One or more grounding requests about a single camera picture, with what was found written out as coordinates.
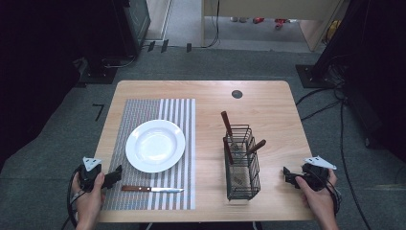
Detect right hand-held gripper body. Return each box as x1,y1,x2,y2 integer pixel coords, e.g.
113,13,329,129
300,155,338,193

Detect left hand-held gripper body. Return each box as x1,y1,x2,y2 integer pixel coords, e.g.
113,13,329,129
78,156,105,193

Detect person's right hand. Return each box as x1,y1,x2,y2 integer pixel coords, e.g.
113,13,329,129
294,169,340,222

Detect person's left hand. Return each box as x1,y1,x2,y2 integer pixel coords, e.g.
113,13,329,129
71,172,106,227

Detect white round plate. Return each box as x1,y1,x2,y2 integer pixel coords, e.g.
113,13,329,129
124,119,187,174

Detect striped woven placemat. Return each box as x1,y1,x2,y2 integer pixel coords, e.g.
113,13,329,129
101,98,196,212

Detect yellow object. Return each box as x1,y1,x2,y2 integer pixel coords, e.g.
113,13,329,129
323,19,342,45

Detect red tool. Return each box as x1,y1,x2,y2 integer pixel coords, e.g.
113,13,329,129
274,17,291,31

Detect black cabinet with glass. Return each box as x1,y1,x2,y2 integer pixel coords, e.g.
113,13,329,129
109,0,151,59

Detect light wooden desk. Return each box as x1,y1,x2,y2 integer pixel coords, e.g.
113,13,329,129
200,0,350,53

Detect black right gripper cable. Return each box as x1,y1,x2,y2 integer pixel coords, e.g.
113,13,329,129
305,172,343,216

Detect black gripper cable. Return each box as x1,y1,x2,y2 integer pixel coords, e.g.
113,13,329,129
305,172,343,216
60,165,84,230

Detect long black floor cable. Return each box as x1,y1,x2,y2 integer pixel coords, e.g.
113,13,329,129
338,95,373,230

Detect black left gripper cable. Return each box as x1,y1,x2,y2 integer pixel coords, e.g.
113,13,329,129
60,165,84,230

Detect wooden handled table knife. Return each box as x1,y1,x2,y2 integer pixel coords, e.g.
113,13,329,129
121,185,186,194

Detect wooden handled spoon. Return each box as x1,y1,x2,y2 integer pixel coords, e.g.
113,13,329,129
244,138,267,157

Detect black wire cutlery basket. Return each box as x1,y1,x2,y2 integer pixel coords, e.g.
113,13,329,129
222,124,261,201

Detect dark wooden handled utensil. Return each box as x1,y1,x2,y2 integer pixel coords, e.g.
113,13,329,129
222,137,235,166

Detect wooden handled fork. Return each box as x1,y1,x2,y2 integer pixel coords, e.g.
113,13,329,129
220,110,240,152

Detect black stand base plate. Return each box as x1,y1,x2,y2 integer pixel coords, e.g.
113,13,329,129
294,63,339,89
75,57,120,89

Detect black hanging cable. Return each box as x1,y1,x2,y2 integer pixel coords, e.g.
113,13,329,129
200,0,222,50

